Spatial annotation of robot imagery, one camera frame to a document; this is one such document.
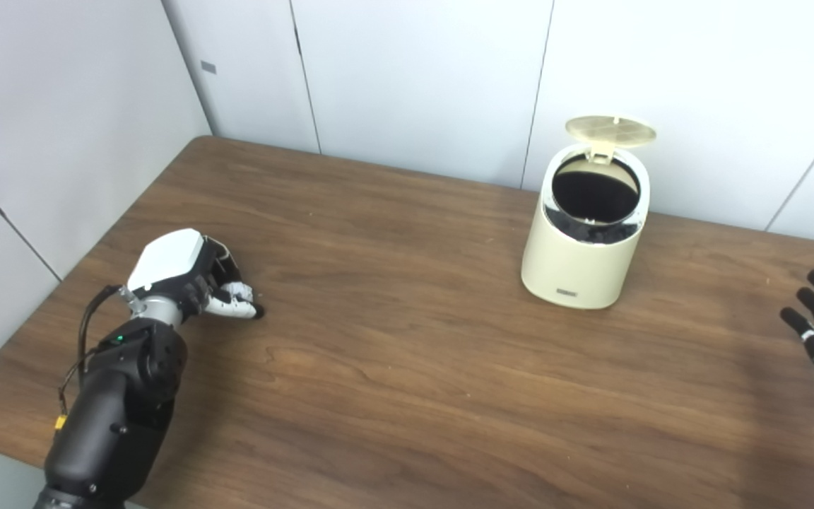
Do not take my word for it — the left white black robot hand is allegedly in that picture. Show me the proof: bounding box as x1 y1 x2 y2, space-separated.
126 228 265 322

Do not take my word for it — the cream-colored bin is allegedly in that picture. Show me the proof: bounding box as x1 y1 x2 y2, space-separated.
521 144 651 310

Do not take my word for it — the cream round bin lid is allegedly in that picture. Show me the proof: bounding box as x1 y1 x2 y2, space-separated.
565 115 657 165

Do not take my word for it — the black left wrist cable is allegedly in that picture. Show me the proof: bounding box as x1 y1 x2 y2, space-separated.
57 284 125 415

